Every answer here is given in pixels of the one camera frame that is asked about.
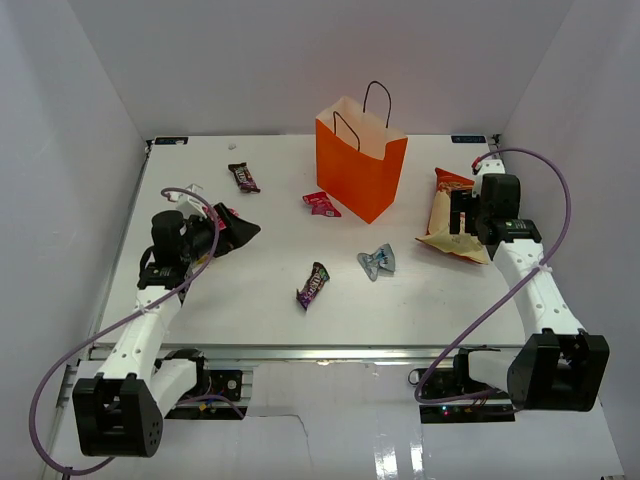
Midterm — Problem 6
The brown purple M&M's pack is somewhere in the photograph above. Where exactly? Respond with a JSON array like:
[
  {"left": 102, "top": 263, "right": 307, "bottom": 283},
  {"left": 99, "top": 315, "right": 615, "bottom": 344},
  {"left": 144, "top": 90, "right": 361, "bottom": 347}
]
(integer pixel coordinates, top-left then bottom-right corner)
[{"left": 296, "top": 262, "right": 330, "bottom": 311}]

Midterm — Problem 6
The silver blue wrapper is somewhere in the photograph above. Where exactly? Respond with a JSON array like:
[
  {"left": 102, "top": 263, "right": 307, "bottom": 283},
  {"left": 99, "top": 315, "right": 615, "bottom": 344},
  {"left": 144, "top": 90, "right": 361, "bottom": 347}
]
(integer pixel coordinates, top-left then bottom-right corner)
[{"left": 356, "top": 243, "right": 396, "bottom": 282}]

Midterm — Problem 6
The orange chips bag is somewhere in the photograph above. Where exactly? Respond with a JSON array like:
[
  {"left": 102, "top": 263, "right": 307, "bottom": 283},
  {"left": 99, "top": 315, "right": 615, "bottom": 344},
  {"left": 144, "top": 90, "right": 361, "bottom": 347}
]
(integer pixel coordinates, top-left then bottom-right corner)
[{"left": 414, "top": 166, "right": 490, "bottom": 266}]

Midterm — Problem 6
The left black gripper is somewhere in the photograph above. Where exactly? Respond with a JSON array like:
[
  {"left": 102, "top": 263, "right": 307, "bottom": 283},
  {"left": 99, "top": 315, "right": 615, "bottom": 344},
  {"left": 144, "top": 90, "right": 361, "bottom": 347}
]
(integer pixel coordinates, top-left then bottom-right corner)
[{"left": 180, "top": 203, "right": 260, "bottom": 264}]

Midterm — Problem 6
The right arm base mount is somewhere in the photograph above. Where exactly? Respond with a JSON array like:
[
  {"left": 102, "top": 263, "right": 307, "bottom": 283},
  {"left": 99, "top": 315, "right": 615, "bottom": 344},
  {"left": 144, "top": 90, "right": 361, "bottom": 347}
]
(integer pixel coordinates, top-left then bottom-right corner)
[{"left": 419, "top": 367, "right": 516, "bottom": 425}]

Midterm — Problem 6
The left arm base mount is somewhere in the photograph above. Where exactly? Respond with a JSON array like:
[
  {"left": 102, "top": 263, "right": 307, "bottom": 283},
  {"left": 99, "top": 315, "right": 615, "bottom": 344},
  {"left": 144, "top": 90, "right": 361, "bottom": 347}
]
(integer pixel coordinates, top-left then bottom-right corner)
[{"left": 166, "top": 370, "right": 247, "bottom": 420}]

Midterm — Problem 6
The pink candy packet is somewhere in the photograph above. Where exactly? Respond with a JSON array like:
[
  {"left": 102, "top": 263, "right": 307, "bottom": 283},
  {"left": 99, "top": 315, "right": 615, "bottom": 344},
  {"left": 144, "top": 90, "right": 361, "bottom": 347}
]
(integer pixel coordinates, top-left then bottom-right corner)
[{"left": 302, "top": 191, "right": 341, "bottom": 218}]

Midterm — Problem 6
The orange paper bag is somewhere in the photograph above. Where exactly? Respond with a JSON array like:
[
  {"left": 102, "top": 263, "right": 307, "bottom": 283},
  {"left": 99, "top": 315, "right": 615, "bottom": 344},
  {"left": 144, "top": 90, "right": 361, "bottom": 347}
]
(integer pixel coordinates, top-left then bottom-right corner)
[{"left": 315, "top": 80, "right": 408, "bottom": 224}]

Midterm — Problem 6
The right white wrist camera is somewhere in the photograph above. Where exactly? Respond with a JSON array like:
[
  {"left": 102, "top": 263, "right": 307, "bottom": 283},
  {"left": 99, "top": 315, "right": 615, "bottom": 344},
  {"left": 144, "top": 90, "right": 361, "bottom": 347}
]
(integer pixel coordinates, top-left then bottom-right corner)
[{"left": 472, "top": 157, "right": 505, "bottom": 176}]

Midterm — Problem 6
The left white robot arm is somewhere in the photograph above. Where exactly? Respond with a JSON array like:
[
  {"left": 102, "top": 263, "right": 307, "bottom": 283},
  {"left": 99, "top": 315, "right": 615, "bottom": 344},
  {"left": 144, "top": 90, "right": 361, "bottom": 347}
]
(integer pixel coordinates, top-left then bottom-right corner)
[{"left": 72, "top": 203, "right": 261, "bottom": 457}]

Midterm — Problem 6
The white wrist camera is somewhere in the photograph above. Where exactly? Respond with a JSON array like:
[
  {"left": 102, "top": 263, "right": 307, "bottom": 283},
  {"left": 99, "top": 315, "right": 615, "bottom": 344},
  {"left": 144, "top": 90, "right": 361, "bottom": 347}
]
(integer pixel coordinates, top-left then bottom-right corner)
[
  {"left": 171, "top": 192, "right": 208, "bottom": 219},
  {"left": 472, "top": 157, "right": 505, "bottom": 176}
]

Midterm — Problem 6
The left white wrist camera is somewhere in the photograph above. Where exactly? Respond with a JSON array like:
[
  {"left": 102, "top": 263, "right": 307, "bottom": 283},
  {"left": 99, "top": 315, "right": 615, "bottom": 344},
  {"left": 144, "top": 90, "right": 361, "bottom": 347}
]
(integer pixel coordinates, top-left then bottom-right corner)
[{"left": 171, "top": 192, "right": 208, "bottom": 219}]

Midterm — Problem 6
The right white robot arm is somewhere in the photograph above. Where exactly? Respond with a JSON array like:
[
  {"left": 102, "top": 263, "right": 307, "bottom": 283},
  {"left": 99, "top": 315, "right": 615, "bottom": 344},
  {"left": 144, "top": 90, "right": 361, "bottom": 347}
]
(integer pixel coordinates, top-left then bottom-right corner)
[{"left": 450, "top": 173, "right": 610, "bottom": 412}]

